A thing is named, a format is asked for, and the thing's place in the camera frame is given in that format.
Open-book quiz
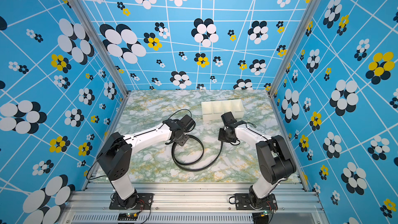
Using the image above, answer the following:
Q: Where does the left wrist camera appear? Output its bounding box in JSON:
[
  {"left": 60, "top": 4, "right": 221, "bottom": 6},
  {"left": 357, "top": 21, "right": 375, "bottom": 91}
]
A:
[{"left": 162, "top": 115, "right": 196, "bottom": 133}]

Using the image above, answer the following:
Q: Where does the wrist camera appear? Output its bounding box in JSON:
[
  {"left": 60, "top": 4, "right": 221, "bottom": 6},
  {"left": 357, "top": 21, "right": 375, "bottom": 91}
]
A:
[
  {"left": 162, "top": 115, "right": 196, "bottom": 133},
  {"left": 221, "top": 112, "right": 237, "bottom": 128}
]

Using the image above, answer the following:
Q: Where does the aluminium front rail frame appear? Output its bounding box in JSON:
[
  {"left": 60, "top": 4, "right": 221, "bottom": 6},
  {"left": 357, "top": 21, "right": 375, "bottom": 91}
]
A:
[{"left": 59, "top": 183, "right": 329, "bottom": 224}]

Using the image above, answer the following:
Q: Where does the aluminium corner post right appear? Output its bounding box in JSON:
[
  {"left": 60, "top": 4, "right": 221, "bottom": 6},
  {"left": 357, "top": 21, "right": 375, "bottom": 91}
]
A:
[{"left": 269, "top": 0, "right": 321, "bottom": 98}]

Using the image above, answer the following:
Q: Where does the aluminium corner post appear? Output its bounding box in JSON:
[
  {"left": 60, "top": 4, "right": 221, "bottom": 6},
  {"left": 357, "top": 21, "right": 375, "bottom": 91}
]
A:
[
  {"left": 69, "top": 0, "right": 129, "bottom": 97},
  {"left": 269, "top": 0, "right": 321, "bottom": 98}
]

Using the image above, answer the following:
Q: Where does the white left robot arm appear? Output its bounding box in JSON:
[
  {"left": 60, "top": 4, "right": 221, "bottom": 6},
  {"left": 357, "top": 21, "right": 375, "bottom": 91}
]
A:
[{"left": 97, "top": 120, "right": 194, "bottom": 209}]

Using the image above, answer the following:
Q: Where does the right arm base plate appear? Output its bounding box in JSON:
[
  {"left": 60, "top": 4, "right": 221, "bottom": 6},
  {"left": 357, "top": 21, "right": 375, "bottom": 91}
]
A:
[{"left": 232, "top": 193, "right": 278, "bottom": 212}]

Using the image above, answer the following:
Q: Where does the controller board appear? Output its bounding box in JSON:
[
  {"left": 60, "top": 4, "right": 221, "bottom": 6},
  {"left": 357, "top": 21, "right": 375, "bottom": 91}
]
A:
[
  {"left": 252, "top": 212, "right": 269, "bottom": 224},
  {"left": 117, "top": 213, "right": 139, "bottom": 223}
]

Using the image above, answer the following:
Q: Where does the left controller board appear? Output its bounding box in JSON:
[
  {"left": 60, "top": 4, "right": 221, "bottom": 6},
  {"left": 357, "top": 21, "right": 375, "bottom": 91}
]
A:
[{"left": 117, "top": 213, "right": 139, "bottom": 223}]

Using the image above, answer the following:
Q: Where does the aluminium corner post left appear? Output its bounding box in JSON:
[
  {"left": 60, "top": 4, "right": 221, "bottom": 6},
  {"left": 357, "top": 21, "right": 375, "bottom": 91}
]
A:
[{"left": 69, "top": 0, "right": 129, "bottom": 97}]

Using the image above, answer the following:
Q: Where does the white compartment storage tray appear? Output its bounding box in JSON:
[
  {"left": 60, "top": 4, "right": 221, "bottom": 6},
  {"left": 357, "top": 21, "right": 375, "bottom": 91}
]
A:
[{"left": 201, "top": 99, "right": 245, "bottom": 121}]

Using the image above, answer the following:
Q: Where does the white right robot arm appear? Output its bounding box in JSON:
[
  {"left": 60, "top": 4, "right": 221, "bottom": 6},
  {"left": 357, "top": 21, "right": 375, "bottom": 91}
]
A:
[{"left": 218, "top": 124, "right": 296, "bottom": 210}]

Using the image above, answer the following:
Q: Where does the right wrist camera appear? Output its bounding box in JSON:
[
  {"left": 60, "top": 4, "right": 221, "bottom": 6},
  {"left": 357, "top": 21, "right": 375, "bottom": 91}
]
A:
[{"left": 221, "top": 112, "right": 237, "bottom": 128}]

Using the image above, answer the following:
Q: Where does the right controller board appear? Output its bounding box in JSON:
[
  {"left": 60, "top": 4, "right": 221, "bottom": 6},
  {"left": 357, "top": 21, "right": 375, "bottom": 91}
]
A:
[{"left": 252, "top": 212, "right": 269, "bottom": 224}]

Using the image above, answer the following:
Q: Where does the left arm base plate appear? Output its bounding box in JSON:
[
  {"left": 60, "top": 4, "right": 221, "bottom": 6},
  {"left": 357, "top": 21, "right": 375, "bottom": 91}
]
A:
[{"left": 109, "top": 192, "right": 154, "bottom": 210}]

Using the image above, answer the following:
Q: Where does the black belt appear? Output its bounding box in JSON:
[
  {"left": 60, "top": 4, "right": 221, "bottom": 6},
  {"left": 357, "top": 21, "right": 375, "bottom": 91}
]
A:
[{"left": 171, "top": 135, "right": 224, "bottom": 173}]

